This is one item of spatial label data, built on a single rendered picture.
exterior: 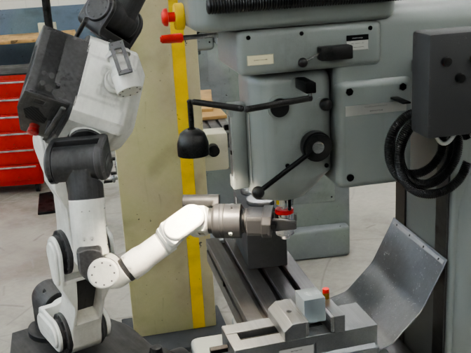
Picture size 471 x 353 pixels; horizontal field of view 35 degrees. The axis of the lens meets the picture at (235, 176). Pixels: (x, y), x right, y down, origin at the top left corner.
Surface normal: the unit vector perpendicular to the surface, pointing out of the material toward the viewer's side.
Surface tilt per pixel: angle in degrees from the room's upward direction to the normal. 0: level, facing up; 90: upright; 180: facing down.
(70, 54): 59
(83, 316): 28
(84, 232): 75
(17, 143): 90
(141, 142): 90
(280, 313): 40
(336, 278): 0
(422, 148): 90
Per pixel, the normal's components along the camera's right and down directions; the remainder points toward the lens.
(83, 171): -0.05, 0.04
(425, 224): -0.97, 0.11
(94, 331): 0.54, 0.44
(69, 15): 0.22, 0.28
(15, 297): -0.05, -0.95
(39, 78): 0.44, -0.31
